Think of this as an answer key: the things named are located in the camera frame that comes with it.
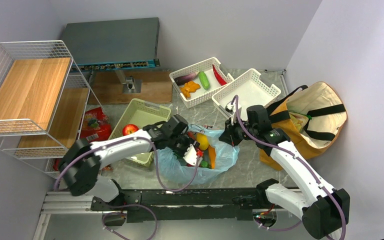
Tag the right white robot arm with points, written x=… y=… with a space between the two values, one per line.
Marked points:
x=322 y=209

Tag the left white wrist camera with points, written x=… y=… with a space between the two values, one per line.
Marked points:
x=193 y=156

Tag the white basket with vegetables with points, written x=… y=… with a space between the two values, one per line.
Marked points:
x=201 y=95

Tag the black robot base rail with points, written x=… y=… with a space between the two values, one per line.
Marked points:
x=191 y=204

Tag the white wire shelf rack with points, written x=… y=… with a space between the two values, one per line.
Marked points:
x=44 y=96

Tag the yellow toy lemon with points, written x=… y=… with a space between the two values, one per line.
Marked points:
x=203 y=141

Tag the light green plastic basket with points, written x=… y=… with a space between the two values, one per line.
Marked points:
x=140 y=113

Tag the empty white plastic basket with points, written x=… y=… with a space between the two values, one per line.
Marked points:
x=250 y=89

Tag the red toy apple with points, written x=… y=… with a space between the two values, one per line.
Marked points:
x=129 y=129

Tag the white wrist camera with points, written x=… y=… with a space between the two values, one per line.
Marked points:
x=234 y=112
x=193 y=156

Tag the blue printed plastic grocery bag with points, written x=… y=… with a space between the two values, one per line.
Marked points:
x=218 y=158

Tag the orange toy carrot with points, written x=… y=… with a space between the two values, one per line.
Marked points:
x=212 y=157

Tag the yellow canvas tote bag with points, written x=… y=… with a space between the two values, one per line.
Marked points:
x=312 y=117

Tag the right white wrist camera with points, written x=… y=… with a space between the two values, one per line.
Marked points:
x=234 y=112

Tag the orange toy ginger root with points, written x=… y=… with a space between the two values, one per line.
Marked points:
x=188 y=88

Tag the green toy vegetable in bag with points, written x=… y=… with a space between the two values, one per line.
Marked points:
x=205 y=164

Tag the purple toy eggplant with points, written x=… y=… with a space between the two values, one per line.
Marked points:
x=182 y=80

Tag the red snack packet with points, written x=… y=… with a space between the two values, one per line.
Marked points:
x=95 y=126

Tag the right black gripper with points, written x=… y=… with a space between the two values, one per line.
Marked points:
x=229 y=134

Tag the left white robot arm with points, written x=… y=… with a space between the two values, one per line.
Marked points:
x=80 y=166

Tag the grey metal camera stand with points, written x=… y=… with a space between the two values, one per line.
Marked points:
x=131 y=85

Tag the red toy chili pepper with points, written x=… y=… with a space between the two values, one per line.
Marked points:
x=218 y=77

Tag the green toy cucumber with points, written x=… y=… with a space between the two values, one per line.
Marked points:
x=204 y=80

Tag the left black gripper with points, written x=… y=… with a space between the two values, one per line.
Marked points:
x=189 y=141

